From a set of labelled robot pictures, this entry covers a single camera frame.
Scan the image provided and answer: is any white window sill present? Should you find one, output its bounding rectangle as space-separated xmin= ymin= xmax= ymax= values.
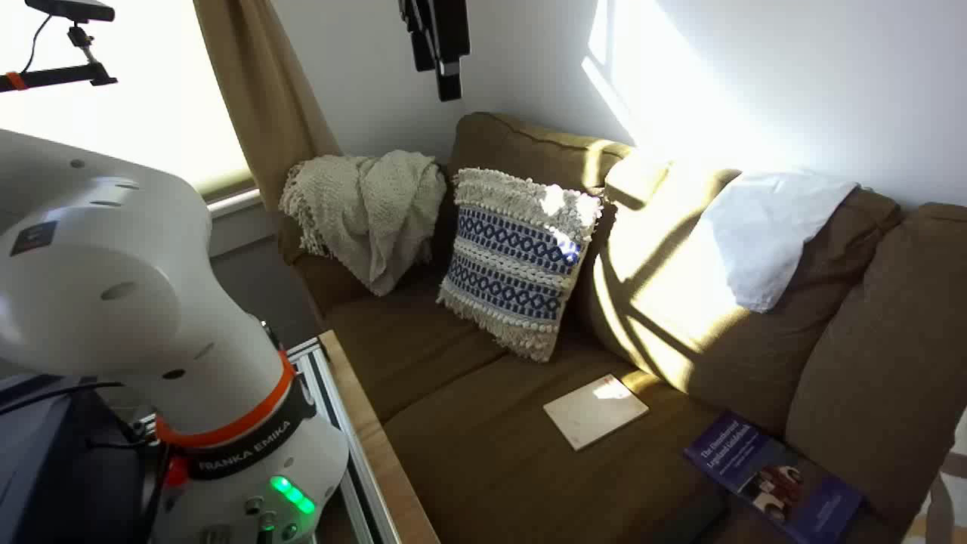
xmin=203 ymin=183 xmax=267 ymax=221

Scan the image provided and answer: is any aluminium profile frame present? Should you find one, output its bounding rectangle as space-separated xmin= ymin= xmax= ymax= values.
xmin=284 ymin=336 xmax=401 ymax=544

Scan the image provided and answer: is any beige fringed throw blanket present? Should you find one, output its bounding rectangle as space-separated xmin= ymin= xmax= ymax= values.
xmin=277 ymin=149 xmax=449 ymax=300

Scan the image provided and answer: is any wooden board edge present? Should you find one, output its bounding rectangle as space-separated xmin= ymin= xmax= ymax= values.
xmin=318 ymin=327 xmax=445 ymax=544

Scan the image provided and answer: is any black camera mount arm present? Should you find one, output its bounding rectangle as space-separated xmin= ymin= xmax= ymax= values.
xmin=0 ymin=20 xmax=122 ymax=92

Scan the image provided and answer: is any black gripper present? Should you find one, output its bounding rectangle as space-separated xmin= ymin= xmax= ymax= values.
xmin=395 ymin=0 xmax=472 ymax=103

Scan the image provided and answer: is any red connector plug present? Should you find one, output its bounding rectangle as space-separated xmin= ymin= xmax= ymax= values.
xmin=164 ymin=453 xmax=193 ymax=491

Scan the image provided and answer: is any black controller box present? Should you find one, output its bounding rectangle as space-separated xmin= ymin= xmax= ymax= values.
xmin=0 ymin=371 xmax=164 ymax=544

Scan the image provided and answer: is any black base cable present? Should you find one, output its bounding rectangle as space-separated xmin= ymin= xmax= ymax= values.
xmin=0 ymin=374 xmax=126 ymax=417

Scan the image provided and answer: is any black camera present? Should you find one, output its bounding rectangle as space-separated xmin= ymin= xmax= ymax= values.
xmin=23 ymin=0 xmax=117 ymax=27

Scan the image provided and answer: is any white paper card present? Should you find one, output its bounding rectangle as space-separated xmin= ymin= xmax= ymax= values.
xmin=542 ymin=371 xmax=652 ymax=453

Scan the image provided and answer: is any tan curtain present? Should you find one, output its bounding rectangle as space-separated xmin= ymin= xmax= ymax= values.
xmin=191 ymin=0 xmax=344 ymax=265

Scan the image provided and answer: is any white fabric with brown stripes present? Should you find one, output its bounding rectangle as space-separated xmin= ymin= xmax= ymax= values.
xmin=915 ymin=449 xmax=967 ymax=544

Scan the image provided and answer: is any blue white patterned cushion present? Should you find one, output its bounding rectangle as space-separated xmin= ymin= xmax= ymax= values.
xmin=436 ymin=164 xmax=607 ymax=365

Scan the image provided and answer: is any white towel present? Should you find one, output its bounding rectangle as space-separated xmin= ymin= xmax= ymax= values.
xmin=704 ymin=166 xmax=860 ymax=314

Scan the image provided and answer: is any purple booklet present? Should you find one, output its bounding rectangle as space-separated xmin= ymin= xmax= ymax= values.
xmin=679 ymin=408 xmax=871 ymax=544

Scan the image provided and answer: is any brown fabric sofa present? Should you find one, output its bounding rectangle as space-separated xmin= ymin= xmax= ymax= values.
xmin=289 ymin=108 xmax=967 ymax=544

